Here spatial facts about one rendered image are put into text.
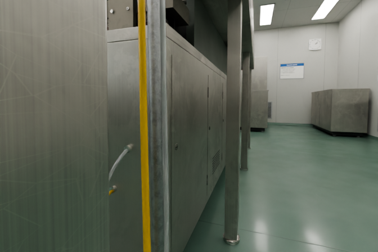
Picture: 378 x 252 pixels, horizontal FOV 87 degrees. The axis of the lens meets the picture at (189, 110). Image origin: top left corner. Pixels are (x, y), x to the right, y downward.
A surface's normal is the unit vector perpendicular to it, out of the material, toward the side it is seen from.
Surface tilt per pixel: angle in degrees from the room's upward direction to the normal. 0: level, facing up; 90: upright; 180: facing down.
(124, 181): 90
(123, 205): 90
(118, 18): 90
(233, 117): 90
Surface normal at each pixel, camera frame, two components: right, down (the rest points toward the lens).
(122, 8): -0.32, 0.04
